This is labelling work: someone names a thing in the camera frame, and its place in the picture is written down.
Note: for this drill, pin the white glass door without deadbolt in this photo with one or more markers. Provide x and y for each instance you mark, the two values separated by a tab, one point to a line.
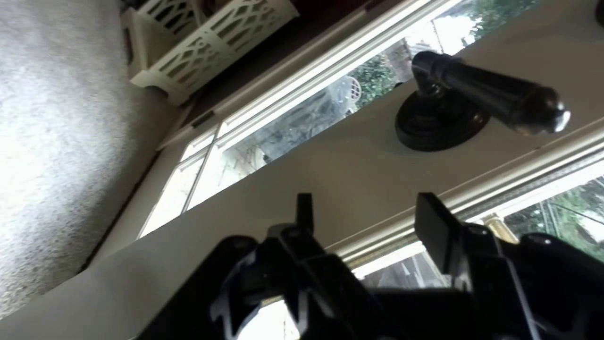
302	119

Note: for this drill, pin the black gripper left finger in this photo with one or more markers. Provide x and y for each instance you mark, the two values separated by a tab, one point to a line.
304	217

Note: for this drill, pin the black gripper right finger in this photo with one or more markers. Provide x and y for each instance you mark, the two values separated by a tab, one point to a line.
440	232

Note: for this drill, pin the white glass door with deadbolt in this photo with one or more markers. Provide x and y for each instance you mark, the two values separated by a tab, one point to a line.
351	166

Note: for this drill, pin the white lattice basket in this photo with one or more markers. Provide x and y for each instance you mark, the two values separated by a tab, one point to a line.
207	53

